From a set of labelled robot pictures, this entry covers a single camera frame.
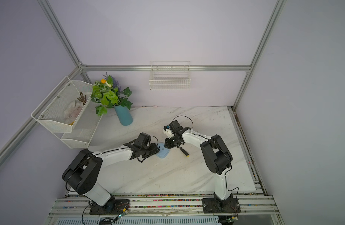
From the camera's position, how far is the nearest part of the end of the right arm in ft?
2.37

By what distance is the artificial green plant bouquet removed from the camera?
2.64ft

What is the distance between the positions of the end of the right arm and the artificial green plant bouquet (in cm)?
30
